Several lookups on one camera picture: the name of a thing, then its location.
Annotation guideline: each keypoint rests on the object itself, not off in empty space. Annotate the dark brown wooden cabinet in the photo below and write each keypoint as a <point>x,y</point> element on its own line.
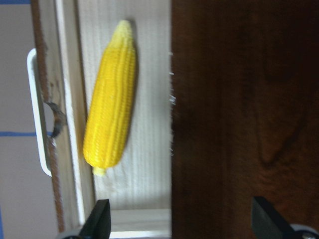
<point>246,114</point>

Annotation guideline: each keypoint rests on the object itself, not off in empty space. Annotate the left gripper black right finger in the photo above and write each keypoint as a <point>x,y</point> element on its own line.
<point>267,223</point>

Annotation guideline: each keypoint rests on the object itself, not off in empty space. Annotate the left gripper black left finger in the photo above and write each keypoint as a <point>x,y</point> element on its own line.
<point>98,224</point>

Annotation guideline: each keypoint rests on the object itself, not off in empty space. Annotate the yellow toy corn cob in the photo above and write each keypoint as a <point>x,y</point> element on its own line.
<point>112,101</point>

